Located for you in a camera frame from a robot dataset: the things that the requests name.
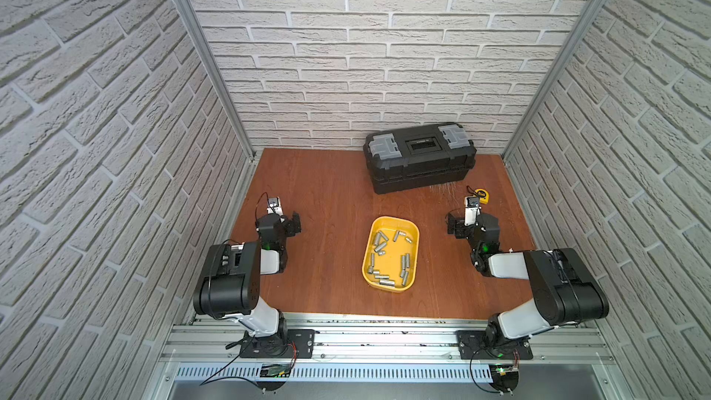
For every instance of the green circuit board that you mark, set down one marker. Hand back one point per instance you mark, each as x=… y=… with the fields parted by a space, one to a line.
x=275 y=371
x=504 y=372

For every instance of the yellow plastic tray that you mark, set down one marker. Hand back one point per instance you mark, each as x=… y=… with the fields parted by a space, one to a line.
x=387 y=222

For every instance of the black plastic toolbox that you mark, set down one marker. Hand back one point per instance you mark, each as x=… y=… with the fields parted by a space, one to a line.
x=419 y=156

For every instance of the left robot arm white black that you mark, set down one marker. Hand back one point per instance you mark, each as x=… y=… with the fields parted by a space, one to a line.
x=229 y=286

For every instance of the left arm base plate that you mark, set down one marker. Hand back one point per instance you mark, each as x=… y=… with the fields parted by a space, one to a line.
x=296 y=344

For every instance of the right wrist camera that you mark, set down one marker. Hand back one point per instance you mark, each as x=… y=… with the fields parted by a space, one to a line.
x=472 y=210

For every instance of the aluminium rail frame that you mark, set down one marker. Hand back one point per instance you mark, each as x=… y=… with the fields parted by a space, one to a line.
x=374 y=349

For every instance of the yellow tape measure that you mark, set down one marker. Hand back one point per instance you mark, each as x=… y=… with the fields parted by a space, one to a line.
x=480 y=193

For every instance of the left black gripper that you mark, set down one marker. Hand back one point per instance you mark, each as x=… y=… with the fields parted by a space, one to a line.
x=289 y=224

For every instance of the silver sockets in tray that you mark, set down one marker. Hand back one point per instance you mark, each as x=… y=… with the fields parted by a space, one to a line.
x=389 y=262

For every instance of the left green circuit board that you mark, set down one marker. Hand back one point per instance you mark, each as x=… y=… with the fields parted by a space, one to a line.
x=275 y=371

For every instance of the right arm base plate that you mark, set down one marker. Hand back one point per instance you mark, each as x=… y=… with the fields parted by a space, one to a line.
x=479 y=345

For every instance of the right green circuit board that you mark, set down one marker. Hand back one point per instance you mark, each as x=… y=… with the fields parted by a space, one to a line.
x=504 y=372

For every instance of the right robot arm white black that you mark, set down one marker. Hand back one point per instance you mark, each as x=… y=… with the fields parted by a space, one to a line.
x=564 y=291

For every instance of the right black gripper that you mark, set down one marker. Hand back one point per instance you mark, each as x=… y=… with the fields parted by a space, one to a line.
x=458 y=225

